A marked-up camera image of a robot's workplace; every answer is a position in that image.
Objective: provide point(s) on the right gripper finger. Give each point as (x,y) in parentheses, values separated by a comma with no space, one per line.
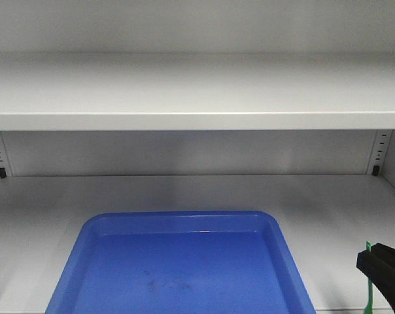
(377,263)

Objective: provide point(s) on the grey cabinet shelf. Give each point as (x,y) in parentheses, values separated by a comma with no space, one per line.
(136,92)

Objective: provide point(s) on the blue plastic tray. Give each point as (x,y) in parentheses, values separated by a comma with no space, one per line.
(181,262)

